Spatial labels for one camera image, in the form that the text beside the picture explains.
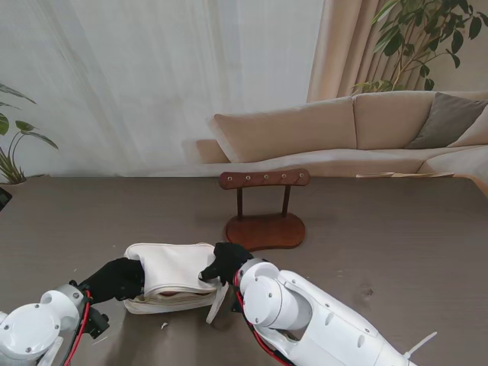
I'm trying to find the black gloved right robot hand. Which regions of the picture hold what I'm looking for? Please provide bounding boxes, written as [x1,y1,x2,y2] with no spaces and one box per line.
[197,242,255,287]

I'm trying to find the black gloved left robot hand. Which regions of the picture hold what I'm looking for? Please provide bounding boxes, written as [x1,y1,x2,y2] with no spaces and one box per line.
[78,257,148,305]

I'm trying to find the white zippered cosmetic bag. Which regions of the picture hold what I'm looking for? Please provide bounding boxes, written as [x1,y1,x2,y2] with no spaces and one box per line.
[124,241,230,326]

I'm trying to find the dark wooden jewelry stand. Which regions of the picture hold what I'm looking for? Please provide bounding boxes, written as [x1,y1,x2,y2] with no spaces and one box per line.
[219,168,310,252]

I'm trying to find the beige sofa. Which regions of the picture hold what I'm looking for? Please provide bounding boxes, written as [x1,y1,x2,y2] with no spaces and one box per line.
[195,90,488,178]

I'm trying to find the broad-leaved green potted plant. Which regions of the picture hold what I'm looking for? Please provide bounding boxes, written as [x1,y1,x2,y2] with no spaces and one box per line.
[0,82,60,186]

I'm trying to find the white sheer curtain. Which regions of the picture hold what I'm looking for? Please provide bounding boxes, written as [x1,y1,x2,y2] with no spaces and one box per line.
[0,0,325,178]

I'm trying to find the beige curtain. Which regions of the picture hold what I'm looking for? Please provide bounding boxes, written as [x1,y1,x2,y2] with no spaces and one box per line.
[307,0,439,103]

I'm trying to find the grey sofa cushion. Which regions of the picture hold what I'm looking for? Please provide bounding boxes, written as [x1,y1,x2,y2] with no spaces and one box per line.
[406,91,488,149]

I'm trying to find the tall dark-leaved plant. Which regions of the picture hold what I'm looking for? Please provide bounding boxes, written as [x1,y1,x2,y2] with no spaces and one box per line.
[352,0,483,95]

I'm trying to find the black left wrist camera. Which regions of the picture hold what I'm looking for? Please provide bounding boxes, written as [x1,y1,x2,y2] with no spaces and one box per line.
[86,307,111,340]

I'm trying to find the red left arm cable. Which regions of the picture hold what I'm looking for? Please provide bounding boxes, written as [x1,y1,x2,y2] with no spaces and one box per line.
[64,289,92,366]

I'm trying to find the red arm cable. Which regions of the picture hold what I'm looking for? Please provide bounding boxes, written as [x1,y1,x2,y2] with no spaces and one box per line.
[233,272,293,363]
[64,289,92,366]

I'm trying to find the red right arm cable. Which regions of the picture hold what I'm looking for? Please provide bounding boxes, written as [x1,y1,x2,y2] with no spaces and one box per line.
[233,272,293,363]

